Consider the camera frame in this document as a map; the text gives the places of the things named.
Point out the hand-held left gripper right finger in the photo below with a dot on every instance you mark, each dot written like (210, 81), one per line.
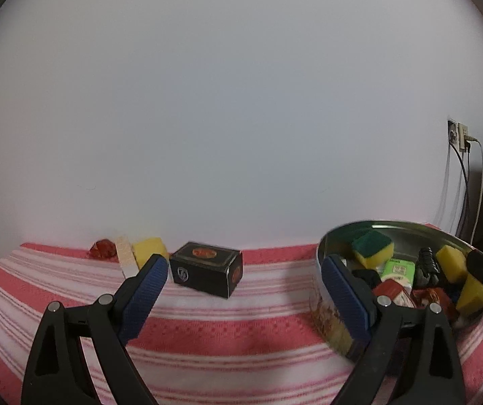
(347, 299)

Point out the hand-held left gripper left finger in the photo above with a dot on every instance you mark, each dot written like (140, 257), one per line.
(144, 295)

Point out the black shiny packet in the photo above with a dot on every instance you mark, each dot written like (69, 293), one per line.
(370, 278)

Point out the red foil sweet white label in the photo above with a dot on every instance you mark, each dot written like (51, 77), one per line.
(389, 293)

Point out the black ribbed clip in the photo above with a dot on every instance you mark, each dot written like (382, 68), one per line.
(429, 265)

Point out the green and yellow scouring sponge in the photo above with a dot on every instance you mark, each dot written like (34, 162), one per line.
(372, 247)

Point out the green white packet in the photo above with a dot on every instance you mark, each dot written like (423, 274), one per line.
(399, 269)

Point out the black box with red emblem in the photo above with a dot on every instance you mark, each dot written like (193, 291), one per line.
(205, 268)

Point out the round blue cookie tin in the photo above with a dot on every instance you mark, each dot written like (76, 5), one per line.
(414, 236)

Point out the beige wafer block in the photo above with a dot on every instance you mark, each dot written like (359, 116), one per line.
(127, 257)

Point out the red foil candy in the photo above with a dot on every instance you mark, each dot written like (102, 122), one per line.
(103, 248)

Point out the red white striped tablecloth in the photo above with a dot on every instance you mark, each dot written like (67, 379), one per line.
(224, 346)

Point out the white wall socket with plugs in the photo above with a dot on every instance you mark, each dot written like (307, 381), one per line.
(463, 137)

